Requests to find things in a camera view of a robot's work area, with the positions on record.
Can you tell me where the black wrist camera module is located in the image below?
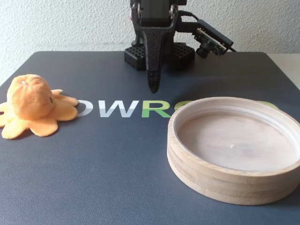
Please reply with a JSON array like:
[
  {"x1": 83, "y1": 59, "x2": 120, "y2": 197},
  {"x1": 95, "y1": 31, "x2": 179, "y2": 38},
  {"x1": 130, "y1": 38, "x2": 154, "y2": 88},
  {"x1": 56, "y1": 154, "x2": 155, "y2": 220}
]
[{"x1": 181, "y1": 19, "x2": 234, "y2": 59}]

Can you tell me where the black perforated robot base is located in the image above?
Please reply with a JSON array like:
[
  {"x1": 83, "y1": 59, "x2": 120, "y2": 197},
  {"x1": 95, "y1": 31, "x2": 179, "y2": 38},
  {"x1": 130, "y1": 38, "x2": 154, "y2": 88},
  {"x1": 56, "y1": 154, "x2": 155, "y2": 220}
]
[{"x1": 124, "y1": 42, "x2": 196, "y2": 71}]

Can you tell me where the black camera cable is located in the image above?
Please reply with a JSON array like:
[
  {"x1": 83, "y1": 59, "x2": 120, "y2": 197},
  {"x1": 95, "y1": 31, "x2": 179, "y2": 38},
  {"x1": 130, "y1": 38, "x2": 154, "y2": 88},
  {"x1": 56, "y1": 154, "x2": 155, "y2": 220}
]
[{"x1": 180, "y1": 11, "x2": 200, "y2": 23}]

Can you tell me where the orange octopus plush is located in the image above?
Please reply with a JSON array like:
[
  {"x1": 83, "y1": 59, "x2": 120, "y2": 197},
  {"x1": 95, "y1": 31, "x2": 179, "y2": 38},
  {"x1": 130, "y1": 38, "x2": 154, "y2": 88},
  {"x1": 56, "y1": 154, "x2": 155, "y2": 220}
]
[{"x1": 0, "y1": 74, "x2": 79, "y2": 140}]

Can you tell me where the round wooden box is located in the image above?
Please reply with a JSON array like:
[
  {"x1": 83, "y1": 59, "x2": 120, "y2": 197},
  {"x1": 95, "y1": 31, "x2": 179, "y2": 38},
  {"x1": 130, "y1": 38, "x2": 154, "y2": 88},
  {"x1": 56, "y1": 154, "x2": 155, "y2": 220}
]
[{"x1": 166, "y1": 96, "x2": 300, "y2": 206}]

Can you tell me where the dark blue printed mat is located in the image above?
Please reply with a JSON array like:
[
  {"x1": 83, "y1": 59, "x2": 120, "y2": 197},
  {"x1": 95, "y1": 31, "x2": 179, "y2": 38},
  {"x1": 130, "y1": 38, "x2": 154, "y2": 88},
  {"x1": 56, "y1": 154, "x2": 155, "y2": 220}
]
[{"x1": 0, "y1": 51, "x2": 300, "y2": 225}]

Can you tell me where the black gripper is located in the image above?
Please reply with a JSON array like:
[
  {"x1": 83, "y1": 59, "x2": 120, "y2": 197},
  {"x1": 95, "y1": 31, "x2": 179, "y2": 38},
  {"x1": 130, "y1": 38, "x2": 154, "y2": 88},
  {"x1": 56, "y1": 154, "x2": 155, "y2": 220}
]
[{"x1": 130, "y1": 0, "x2": 186, "y2": 94}]

